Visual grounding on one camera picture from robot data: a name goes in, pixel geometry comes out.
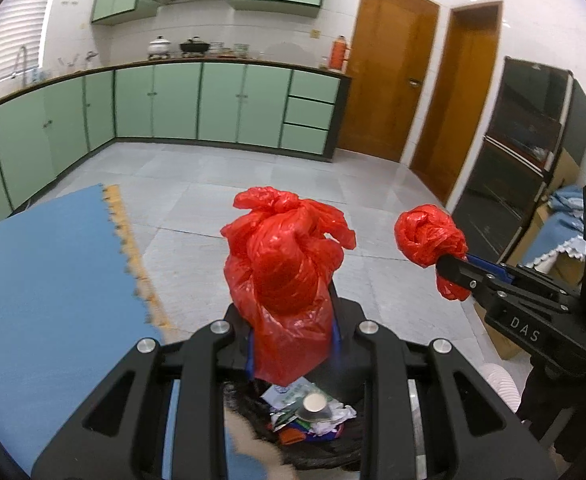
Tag black wok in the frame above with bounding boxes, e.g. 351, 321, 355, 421
179, 37, 213, 56

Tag blue cloth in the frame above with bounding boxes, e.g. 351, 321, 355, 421
523, 185, 586, 261

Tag white corrugated hose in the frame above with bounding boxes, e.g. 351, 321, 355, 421
476, 365, 521, 416

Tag black trash bin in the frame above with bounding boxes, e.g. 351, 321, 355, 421
220, 377, 369, 473

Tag white lace cloth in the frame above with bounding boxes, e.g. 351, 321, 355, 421
530, 237, 586, 268

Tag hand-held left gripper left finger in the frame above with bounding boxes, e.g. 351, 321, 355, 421
30, 305, 254, 480

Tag large blue snack bag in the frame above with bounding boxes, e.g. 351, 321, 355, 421
278, 422, 346, 446

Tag metal faucet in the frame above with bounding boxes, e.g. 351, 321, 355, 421
13, 46, 31, 78

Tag blue foam mat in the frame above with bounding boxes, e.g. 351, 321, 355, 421
0, 183, 294, 480

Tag green lower kitchen cabinets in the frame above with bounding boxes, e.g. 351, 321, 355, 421
0, 57, 354, 236

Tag white paper cup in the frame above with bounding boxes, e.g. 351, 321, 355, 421
295, 394, 331, 421

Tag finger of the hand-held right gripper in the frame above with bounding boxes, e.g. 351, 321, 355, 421
466, 254, 581, 302
435, 255, 511, 307

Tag plain cardboard box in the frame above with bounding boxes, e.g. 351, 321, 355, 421
486, 147, 586, 361

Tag yellow foam mat edge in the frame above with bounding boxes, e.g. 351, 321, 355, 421
104, 185, 179, 333

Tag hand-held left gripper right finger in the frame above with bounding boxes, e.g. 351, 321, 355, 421
325, 282, 559, 480

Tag white plastic bag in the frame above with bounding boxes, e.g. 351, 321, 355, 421
318, 402, 359, 436

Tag wooden door with handle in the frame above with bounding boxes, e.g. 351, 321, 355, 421
337, 0, 441, 163

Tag black glass cabinet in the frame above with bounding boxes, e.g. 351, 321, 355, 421
448, 56, 586, 266

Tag clear kitchen containers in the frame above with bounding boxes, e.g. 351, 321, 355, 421
210, 42, 254, 57

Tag green and white packet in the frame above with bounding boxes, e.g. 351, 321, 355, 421
260, 380, 324, 411

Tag person's right forearm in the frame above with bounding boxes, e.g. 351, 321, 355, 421
516, 360, 586, 480

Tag orange thermos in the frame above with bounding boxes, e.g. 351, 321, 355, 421
329, 36, 350, 72

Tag red plastic bag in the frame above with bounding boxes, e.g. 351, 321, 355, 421
394, 204, 470, 302
220, 186, 358, 386

